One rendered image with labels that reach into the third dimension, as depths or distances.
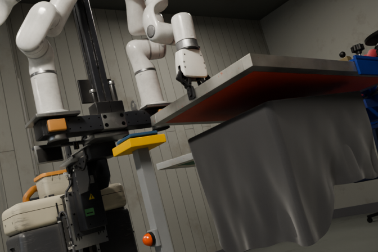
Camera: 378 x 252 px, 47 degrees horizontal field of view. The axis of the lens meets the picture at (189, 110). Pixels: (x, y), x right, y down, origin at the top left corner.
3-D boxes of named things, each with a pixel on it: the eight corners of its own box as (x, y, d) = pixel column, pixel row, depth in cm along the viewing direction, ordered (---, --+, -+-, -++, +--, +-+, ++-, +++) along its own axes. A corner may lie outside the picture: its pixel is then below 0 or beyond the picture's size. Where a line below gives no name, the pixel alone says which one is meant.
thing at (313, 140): (317, 243, 120) (272, 99, 128) (306, 243, 123) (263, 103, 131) (401, 206, 147) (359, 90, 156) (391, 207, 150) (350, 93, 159)
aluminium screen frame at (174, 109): (252, 65, 119) (249, 53, 119) (151, 126, 164) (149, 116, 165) (404, 74, 164) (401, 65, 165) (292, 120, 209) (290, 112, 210)
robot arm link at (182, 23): (153, 28, 156) (174, 31, 162) (158, 55, 153) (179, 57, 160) (179, 8, 145) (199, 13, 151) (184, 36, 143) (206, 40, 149)
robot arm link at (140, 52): (130, 79, 187) (122, 45, 190) (158, 76, 192) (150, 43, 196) (135, 71, 178) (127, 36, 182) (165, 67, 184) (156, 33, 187)
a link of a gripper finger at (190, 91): (187, 81, 144) (190, 100, 143) (179, 81, 143) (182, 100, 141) (192, 78, 142) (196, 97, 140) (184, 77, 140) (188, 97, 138)
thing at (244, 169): (313, 247, 118) (266, 100, 127) (216, 256, 154) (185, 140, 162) (320, 244, 120) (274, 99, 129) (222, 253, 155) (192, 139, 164)
